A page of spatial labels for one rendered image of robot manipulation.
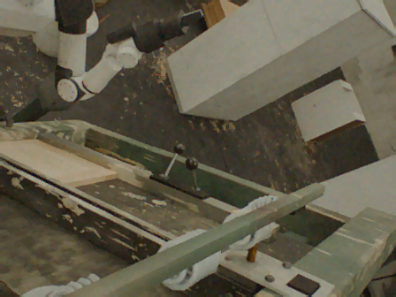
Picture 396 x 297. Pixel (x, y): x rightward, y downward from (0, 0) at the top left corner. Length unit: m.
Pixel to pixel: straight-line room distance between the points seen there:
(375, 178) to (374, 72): 4.97
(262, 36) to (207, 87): 0.63
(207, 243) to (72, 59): 1.16
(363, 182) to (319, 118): 1.69
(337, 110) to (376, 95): 3.31
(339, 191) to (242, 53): 1.89
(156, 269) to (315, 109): 5.93
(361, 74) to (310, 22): 6.10
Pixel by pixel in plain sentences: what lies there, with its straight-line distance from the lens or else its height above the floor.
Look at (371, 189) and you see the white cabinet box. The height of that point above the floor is 0.91.
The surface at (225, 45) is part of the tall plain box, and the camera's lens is 3.89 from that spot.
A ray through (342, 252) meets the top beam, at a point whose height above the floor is 1.84.
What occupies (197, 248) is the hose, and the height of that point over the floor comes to 1.91.
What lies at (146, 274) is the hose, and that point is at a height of 1.91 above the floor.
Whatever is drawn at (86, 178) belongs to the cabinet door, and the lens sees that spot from 1.39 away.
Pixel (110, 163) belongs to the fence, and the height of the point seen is 1.19.
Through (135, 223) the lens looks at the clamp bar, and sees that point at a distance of 1.00.
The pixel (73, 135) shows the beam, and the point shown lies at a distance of 1.87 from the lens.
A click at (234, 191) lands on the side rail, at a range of 1.51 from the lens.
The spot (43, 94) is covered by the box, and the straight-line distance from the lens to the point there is 2.01.
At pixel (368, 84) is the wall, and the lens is 9.54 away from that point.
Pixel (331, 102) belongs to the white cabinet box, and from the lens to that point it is 6.24.
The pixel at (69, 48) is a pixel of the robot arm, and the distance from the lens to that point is 1.57.
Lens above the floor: 2.22
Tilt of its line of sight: 33 degrees down
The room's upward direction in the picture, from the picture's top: 63 degrees clockwise
